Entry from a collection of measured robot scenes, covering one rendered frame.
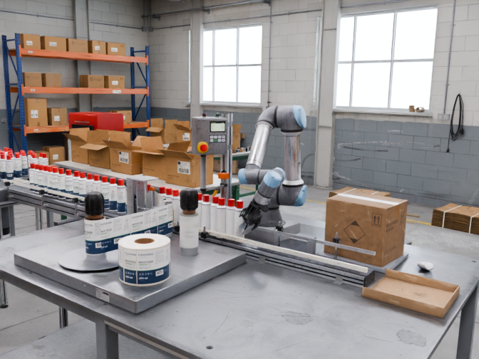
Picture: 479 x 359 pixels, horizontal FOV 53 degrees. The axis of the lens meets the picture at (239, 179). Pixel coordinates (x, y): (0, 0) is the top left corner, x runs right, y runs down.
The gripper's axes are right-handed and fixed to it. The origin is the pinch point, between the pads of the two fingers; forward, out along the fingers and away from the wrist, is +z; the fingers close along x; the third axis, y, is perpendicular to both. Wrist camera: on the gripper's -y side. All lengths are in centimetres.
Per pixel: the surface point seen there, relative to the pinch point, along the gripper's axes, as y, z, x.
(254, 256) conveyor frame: 5.3, 2.7, 12.9
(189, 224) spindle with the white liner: 31.5, -3.8, -11.4
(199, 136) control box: 0, -24, -48
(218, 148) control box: -8.0, -21.6, -39.3
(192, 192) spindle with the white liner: 29.4, -16.2, -18.3
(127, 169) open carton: -128, 125, -196
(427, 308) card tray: 13, -38, 83
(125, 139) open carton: -149, 116, -232
